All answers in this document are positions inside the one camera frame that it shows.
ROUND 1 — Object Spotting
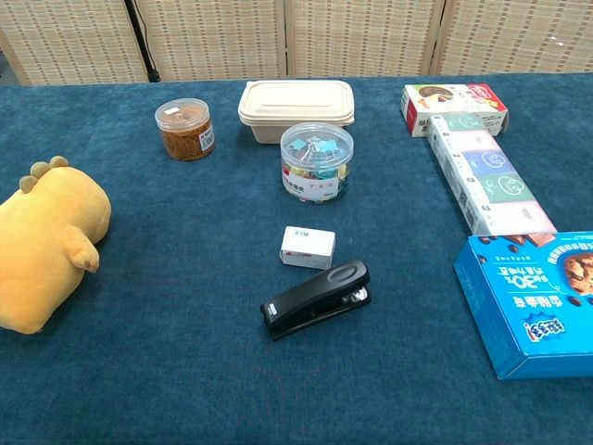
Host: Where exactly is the black stapler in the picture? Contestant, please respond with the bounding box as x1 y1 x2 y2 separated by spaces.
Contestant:
259 259 372 342

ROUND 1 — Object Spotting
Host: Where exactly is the clear jar of binder clips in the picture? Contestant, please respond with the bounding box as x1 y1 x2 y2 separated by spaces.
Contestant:
279 121 355 205

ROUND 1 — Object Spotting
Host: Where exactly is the woven folding screen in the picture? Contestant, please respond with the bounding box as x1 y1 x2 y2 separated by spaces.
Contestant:
0 0 593 86

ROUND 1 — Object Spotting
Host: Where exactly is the blue cookie box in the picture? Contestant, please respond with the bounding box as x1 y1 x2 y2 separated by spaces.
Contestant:
452 229 593 381

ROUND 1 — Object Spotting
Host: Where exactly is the blue table cloth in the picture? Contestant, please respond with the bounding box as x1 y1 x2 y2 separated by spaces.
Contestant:
0 72 593 445

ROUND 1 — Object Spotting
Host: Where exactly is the clear jar of rubber bands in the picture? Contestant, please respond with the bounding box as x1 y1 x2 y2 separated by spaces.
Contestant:
154 98 217 162

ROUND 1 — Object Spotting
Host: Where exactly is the yellow dinosaur plush toy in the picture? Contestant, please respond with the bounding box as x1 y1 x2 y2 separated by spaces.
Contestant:
0 156 113 336

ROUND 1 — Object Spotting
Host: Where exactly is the long pastel tissue pack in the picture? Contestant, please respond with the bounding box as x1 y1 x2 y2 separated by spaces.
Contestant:
426 113 559 236

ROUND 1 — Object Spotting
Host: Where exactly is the small white staples box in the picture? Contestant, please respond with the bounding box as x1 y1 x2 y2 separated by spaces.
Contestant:
279 225 336 271

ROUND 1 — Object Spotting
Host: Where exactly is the beige lidded food container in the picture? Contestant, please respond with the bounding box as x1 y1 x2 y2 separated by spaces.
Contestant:
237 79 356 145

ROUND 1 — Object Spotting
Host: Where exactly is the red white cake box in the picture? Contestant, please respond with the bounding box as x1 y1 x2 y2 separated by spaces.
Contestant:
400 83 510 139

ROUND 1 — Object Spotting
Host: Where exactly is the black stand pole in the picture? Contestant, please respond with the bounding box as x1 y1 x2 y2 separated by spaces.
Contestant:
122 0 162 83

